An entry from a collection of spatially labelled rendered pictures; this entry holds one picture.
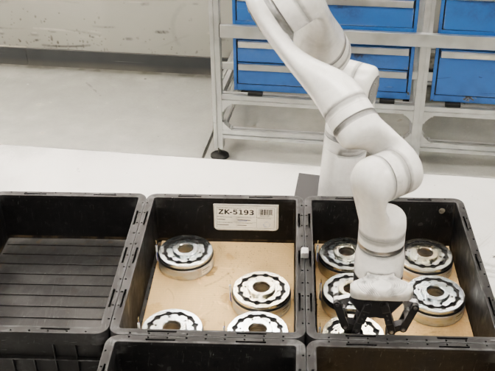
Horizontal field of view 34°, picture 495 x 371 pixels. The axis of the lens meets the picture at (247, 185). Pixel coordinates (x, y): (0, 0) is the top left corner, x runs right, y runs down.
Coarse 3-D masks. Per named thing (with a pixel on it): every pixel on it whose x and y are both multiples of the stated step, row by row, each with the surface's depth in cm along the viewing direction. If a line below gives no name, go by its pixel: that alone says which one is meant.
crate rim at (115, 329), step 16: (144, 208) 153; (144, 224) 151; (128, 272) 136; (304, 272) 136; (128, 288) 133; (304, 288) 132; (304, 304) 129; (112, 320) 126; (304, 320) 125; (192, 336) 123; (208, 336) 123; (224, 336) 123; (240, 336) 122; (256, 336) 122; (272, 336) 122; (288, 336) 122; (304, 336) 123
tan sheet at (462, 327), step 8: (408, 280) 149; (456, 280) 149; (320, 304) 144; (320, 312) 142; (400, 312) 142; (464, 312) 142; (320, 320) 140; (328, 320) 140; (376, 320) 140; (384, 320) 140; (464, 320) 140; (384, 328) 138; (408, 328) 138; (416, 328) 138; (424, 328) 138; (432, 328) 138; (440, 328) 138; (448, 328) 138; (456, 328) 138; (464, 328) 138
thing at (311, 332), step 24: (312, 240) 143; (312, 264) 137; (480, 264) 137; (312, 288) 132; (312, 312) 127; (312, 336) 122; (336, 336) 122; (360, 336) 123; (384, 336) 122; (408, 336) 122; (432, 336) 122; (456, 336) 122
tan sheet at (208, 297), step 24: (216, 264) 154; (240, 264) 154; (264, 264) 154; (288, 264) 154; (168, 288) 148; (192, 288) 148; (216, 288) 148; (192, 312) 143; (216, 312) 142; (288, 312) 142
